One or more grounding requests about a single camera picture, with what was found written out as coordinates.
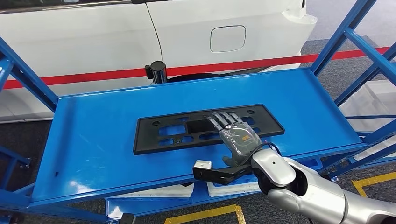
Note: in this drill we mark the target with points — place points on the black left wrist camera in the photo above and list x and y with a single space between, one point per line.
127 219

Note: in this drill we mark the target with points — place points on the white car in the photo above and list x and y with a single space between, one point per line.
92 37

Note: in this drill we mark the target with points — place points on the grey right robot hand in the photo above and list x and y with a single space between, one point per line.
238 139

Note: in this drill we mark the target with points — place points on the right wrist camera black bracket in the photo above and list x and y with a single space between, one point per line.
216 174

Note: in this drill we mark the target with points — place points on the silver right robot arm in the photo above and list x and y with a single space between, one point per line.
318 194

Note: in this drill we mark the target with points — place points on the blue metal shelf rack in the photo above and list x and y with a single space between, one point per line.
92 139

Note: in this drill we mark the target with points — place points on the black plastic plate part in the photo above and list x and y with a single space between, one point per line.
148 139

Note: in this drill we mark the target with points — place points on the black stanchion post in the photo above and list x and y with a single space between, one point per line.
158 72

